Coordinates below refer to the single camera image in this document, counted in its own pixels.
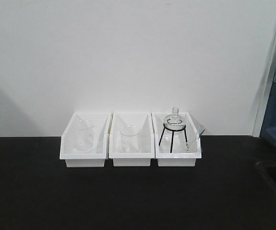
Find glass beaker in middle bin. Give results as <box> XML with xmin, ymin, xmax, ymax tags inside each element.
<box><xmin>120</xmin><ymin>125</ymin><xmax>140</xmax><ymax>153</ymax></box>

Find glass beaker in left bin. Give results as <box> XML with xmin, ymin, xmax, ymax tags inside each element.
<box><xmin>74</xmin><ymin>119</ymin><xmax>94</xmax><ymax>151</ymax></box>

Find left white storage bin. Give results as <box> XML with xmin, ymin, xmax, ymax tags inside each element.
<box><xmin>59</xmin><ymin>112</ymin><xmax>112</xmax><ymax>168</ymax></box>

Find glass rods in right bin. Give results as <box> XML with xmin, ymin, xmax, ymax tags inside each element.
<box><xmin>187</xmin><ymin>116</ymin><xmax>206</xmax><ymax>152</ymax></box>

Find right white storage bin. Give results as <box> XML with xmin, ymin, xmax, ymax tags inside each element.
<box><xmin>151</xmin><ymin>112</ymin><xmax>202</xmax><ymax>167</ymax></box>

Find glass beaker in bin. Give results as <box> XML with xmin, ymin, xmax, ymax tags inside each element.
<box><xmin>74</xmin><ymin>119</ymin><xmax>94</xmax><ymax>151</ymax></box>
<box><xmin>120</xmin><ymin>125</ymin><xmax>140</xmax><ymax>153</ymax></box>

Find middle white storage bin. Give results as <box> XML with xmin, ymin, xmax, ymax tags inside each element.
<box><xmin>109</xmin><ymin>112</ymin><xmax>155</xmax><ymax>167</ymax></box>

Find white storage bin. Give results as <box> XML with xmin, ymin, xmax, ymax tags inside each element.
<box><xmin>151</xmin><ymin>112</ymin><xmax>202</xmax><ymax>167</ymax></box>
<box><xmin>109</xmin><ymin>112</ymin><xmax>155</xmax><ymax>167</ymax></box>
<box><xmin>59</xmin><ymin>112</ymin><xmax>112</xmax><ymax>168</ymax></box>

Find black wire tripod stand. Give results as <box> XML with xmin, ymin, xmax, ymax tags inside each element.
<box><xmin>158</xmin><ymin>124</ymin><xmax>188</xmax><ymax>153</ymax></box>

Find round-bottom glass flask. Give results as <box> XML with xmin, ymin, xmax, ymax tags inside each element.
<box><xmin>163</xmin><ymin>107</ymin><xmax>185</xmax><ymax>130</ymax></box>

